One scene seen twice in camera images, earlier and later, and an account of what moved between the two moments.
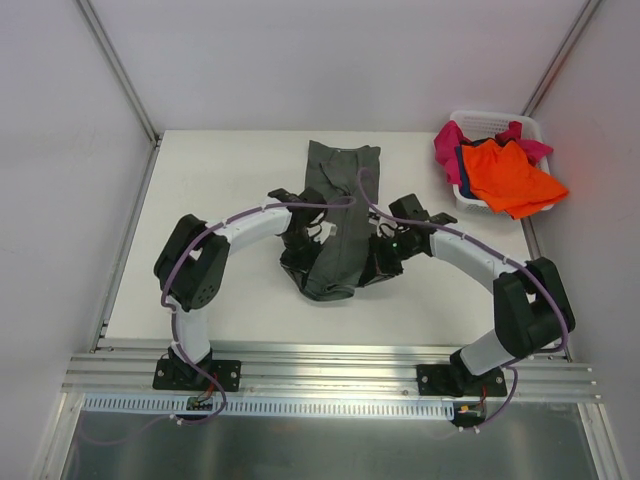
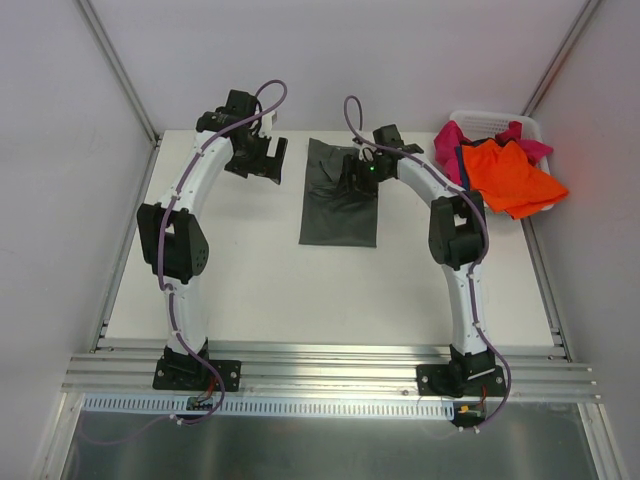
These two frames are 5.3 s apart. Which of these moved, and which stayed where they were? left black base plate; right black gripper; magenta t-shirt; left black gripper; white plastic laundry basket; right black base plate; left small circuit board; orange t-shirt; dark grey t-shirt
Moved: left black gripper; right black gripper; dark grey t-shirt
Stayed: left small circuit board; magenta t-shirt; orange t-shirt; left black base plate; right black base plate; white plastic laundry basket
